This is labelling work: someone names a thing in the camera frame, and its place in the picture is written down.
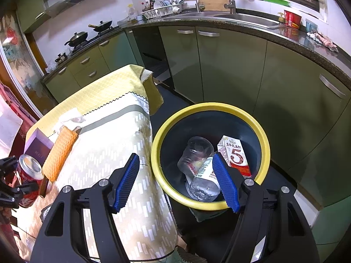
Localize clear plastic cup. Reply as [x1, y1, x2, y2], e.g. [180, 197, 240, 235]
[177, 136, 214, 177]

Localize white curtain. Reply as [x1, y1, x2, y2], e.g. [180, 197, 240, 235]
[0, 96, 24, 159]

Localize red instant noodle cup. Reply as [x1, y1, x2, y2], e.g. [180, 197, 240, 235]
[283, 9, 303, 28]

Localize steel double sink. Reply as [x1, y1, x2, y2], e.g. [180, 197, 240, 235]
[167, 9, 286, 29]

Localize clear plastic bottle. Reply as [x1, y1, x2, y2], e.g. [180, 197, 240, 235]
[189, 156, 222, 202]

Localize pale blue packet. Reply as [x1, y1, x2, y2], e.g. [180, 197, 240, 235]
[305, 19, 319, 33]

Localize white tissue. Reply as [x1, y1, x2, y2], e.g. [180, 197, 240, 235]
[56, 109, 86, 132]

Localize white and red milk carton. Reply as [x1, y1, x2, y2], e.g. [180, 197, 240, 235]
[217, 135, 252, 177]

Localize black bin with yellow rim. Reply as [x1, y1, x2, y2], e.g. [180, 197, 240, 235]
[151, 102, 271, 225]

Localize purple box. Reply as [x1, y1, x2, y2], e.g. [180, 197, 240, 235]
[24, 128, 54, 158]

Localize white dish rack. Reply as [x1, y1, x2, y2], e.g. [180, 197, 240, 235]
[141, 0, 183, 20]

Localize crumpled dish rag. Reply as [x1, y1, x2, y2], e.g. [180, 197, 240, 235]
[306, 31, 339, 52]

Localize patterned yellow and green tablecloth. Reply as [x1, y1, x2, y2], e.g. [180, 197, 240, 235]
[11, 64, 179, 263]

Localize pink checked apron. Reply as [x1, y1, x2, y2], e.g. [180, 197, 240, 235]
[0, 81, 36, 132]

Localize black wok with lid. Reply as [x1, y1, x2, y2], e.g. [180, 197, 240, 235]
[64, 31, 89, 47]

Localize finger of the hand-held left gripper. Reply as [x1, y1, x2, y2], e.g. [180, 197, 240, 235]
[0, 183, 39, 209]
[0, 156, 20, 180]

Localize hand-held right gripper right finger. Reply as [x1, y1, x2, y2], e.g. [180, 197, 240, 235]
[212, 153, 321, 263]

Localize gas stove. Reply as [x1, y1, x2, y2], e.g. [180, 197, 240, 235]
[70, 26, 114, 54]

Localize green upper cabinets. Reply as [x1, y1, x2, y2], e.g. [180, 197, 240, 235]
[15, 0, 132, 33]

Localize red soda can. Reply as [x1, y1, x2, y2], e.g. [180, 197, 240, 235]
[16, 154, 46, 208]

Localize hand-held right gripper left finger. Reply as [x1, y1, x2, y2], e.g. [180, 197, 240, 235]
[29, 153, 140, 263]

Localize floral sliding door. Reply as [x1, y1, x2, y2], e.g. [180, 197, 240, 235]
[0, 4, 59, 118]

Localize black wok with wooden handle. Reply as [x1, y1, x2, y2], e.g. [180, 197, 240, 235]
[88, 20, 113, 32]

